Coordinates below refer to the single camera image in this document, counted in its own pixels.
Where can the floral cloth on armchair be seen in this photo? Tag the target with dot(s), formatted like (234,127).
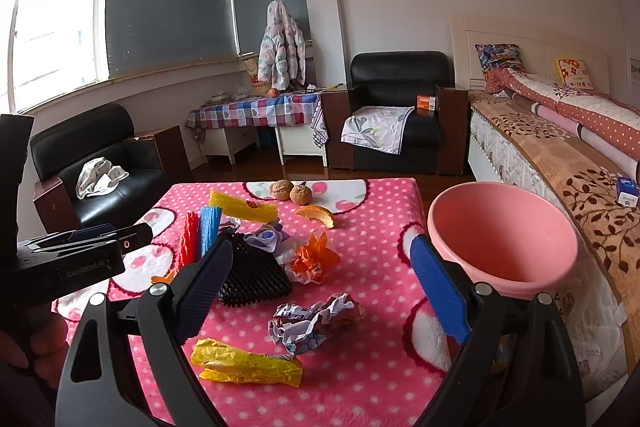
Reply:
(379,128)

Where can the bed with brown leaf blanket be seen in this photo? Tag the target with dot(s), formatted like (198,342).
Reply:
(599,299)

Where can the white cloth on armchair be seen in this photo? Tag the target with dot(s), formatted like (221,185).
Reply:
(99,177)

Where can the window with grey blinds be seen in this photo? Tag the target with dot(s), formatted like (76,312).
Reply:
(50,48)

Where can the yellow floral pillow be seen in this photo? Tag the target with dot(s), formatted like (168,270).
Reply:
(573,73)

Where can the left walnut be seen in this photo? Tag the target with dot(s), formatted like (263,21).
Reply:
(281,190)

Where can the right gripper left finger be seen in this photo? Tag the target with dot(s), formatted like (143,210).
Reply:
(100,385)

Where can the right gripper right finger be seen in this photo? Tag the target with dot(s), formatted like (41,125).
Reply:
(515,365)

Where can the rolled red polka dot quilt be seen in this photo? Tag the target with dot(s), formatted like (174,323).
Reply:
(609,127)

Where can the black armchair by window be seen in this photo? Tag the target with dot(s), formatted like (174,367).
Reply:
(155,161)

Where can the orange plastic wrapper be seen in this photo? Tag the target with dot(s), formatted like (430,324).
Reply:
(314,260)

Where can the walnut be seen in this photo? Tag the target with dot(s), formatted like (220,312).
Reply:
(301,194)
(281,190)

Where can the black foam fruit net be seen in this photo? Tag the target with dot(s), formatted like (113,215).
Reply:
(255,276)

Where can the red foam fruit net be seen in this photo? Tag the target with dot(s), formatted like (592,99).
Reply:
(189,245)

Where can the plaid covered side table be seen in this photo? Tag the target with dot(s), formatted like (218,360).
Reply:
(297,120)

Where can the pink polka dot blanket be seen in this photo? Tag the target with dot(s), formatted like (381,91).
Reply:
(380,372)

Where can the black armchair by bed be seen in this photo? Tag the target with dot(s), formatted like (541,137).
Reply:
(433,143)

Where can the orange peel piece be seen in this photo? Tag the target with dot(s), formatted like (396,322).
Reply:
(317,213)

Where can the yellow foam fruit net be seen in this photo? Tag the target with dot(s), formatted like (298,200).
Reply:
(243,209)

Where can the blue tissue pack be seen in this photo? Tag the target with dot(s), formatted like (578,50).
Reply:
(627,192)

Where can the printed paper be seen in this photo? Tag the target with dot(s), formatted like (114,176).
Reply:
(300,330)

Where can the colourful cartoon pillow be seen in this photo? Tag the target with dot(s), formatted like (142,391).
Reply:
(499,56)

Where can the purple face mask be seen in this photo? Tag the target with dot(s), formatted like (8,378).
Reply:
(267,238)

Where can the white bed headboard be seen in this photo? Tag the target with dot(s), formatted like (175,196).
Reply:
(539,48)

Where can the right walnut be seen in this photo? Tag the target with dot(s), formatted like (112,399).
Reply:
(301,194)

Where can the pink plastic trash bucket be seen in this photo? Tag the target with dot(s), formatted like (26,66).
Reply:
(503,235)

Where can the orange box on armrest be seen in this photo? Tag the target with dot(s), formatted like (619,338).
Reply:
(426,102)

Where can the left human hand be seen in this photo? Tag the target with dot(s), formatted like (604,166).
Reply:
(34,340)

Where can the yellow wrapper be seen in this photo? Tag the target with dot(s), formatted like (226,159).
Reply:
(225,364)

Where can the hanging floral puffer jacket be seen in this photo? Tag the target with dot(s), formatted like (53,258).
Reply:
(282,53)

